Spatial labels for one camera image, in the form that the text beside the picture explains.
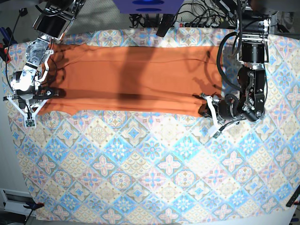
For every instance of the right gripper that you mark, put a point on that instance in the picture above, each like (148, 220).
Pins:
(33, 96)

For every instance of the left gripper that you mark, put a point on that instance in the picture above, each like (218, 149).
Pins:
(225, 108)

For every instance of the orange T-shirt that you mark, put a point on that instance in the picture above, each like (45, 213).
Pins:
(134, 78)

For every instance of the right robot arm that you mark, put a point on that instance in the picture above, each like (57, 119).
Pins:
(56, 17)

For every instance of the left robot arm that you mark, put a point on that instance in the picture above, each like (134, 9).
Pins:
(250, 47)

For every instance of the red black clamp left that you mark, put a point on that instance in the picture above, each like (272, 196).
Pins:
(8, 38)

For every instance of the patterned blue tablecloth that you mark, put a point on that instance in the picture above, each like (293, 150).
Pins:
(154, 168)

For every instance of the blue clamp bottom left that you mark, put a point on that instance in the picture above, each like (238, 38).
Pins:
(32, 207)

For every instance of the black clamp bottom right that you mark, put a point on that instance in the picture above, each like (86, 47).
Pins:
(293, 200)

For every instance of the power strip with red switch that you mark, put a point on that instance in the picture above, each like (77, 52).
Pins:
(181, 24)

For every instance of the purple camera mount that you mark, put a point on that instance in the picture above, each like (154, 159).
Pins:
(148, 6)

